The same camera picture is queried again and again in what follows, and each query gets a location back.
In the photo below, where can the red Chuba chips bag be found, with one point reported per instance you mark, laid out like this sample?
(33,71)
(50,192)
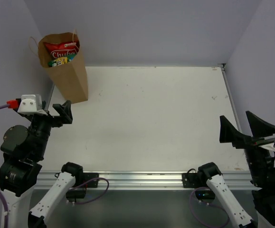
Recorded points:
(62,49)

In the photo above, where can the aluminium mounting rail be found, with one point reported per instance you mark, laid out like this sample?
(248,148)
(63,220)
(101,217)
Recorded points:
(165,180)

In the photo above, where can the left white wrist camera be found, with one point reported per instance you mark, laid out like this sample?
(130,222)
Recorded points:
(31,104)

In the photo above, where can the yellow M&M's packet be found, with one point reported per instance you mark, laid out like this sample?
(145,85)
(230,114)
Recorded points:
(61,60)

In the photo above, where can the green white snack packet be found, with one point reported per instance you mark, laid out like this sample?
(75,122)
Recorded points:
(52,63)

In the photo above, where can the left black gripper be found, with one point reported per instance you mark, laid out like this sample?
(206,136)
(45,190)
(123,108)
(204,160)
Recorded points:
(57,118)

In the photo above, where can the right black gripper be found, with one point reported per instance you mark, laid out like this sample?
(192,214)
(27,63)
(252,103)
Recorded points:
(229,133)

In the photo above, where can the right base controller box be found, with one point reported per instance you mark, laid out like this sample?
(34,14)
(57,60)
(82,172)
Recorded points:
(205,195)

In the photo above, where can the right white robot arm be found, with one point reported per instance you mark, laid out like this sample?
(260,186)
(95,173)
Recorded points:
(262,177)

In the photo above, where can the brown paper bag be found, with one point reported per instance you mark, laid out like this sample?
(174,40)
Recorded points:
(71,78)

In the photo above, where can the base controller box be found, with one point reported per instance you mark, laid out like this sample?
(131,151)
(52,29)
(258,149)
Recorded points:
(205,195)
(76,195)

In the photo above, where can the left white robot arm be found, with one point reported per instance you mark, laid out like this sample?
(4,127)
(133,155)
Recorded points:
(23,148)

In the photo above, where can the left black base bracket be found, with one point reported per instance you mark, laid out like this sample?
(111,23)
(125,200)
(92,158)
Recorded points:
(91,179)

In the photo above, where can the black base bracket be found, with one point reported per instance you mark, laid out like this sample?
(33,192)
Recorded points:
(91,179)
(190,179)

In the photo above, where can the left base controller box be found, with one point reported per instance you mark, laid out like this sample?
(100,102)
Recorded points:
(76,195)

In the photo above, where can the right black base bracket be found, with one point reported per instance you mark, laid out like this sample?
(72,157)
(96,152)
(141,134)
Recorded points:
(190,179)

